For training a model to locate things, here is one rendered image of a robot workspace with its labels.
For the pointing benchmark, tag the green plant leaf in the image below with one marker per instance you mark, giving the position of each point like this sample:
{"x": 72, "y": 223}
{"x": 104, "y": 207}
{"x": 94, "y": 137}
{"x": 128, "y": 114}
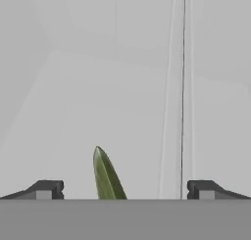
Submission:
{"x": 106, "y": 178}

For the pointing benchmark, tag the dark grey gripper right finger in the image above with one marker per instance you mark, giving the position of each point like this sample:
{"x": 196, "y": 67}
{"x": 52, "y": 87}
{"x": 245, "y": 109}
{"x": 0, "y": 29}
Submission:
{"x": 205, "y": 187}

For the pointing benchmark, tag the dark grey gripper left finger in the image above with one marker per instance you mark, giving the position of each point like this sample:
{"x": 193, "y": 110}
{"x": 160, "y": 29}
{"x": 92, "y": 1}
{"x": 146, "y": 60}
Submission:
{"x": 45, "y": 187}

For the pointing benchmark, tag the pale grey cupboard door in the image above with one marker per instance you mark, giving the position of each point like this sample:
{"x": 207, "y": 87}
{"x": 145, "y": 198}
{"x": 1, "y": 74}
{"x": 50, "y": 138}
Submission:
{"x": 98, "y": 87}
{"x": 219, "y": 87}

